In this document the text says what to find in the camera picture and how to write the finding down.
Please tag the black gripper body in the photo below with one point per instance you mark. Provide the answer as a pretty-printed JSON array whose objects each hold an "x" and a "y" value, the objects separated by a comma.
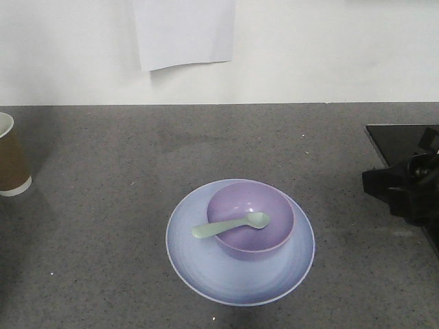
[{"x": 410, "y": 187}]

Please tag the mint green plastic spoon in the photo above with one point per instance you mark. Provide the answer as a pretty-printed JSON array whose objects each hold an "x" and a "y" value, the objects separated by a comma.
[{"x": 256, "y": 220}]

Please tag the purple plastic bowl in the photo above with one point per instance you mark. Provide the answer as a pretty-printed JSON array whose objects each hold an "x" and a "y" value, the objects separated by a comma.
[{"x": 237, "y": 200}]

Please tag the brown paper cup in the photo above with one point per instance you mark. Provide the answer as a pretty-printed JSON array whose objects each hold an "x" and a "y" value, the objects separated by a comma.
[{"x": 15, "y": 173}]

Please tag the light blue plate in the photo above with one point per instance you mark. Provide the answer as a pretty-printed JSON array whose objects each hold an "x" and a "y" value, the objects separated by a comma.
[{"x": 205, "y": 267}]

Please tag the black induction cooktop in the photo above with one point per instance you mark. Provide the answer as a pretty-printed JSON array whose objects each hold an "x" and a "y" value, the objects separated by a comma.
[{"x": 397, "y": 142}]

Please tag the white paper sheet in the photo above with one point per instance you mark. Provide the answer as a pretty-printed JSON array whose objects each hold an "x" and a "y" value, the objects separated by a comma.
[{"x": 174, "y": 33}]

